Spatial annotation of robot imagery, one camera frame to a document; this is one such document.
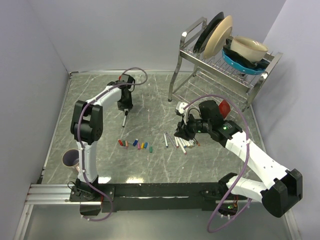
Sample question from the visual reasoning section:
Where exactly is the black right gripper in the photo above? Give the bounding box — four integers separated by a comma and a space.
173, 112, 212, 142

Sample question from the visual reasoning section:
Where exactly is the black cap marker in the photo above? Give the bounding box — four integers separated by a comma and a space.
122, 109, 129, 128

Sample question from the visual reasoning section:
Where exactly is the pink cap marker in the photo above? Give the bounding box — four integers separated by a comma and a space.
177, 137, 187, 155

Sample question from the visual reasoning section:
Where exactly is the dark blue white pen cap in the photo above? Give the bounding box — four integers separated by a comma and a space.
133, 138, 139, 146

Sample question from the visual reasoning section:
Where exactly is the red cap marker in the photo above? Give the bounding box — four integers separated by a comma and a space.
163, 133, 169, 148

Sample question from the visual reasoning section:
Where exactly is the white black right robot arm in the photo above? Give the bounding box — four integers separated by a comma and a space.
174, 100, 303, 218

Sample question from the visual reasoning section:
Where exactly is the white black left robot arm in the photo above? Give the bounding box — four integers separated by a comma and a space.
70, 74, 136, 201

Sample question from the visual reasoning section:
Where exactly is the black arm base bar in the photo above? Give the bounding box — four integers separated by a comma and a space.
69, 182, 248, 213

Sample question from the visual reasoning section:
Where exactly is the red bowl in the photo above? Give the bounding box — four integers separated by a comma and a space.
218, 100, 231, 119

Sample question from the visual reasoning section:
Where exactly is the stainless steel dish rack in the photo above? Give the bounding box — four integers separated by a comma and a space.
168, 17, 283, 112

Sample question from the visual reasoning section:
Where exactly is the blue polka dot bowl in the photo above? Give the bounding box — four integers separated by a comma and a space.
221, 49, 266, 76

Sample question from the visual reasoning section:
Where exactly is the black plate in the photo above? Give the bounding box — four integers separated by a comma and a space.
193, 11, 225, 54

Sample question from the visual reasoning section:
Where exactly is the black dish under bowl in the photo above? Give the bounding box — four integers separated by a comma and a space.
223, 39, 270, 70

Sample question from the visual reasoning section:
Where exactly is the beige plate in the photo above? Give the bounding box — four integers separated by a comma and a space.
203, 15, 233, 59

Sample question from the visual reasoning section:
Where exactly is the cream ceramic bowl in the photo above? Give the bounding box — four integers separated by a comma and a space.
230, 36, 269, 63

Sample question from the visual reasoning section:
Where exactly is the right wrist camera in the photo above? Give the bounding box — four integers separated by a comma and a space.
175, 101, 188, 117

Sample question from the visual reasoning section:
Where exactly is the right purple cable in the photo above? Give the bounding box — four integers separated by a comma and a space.
184, 94, 252, 234

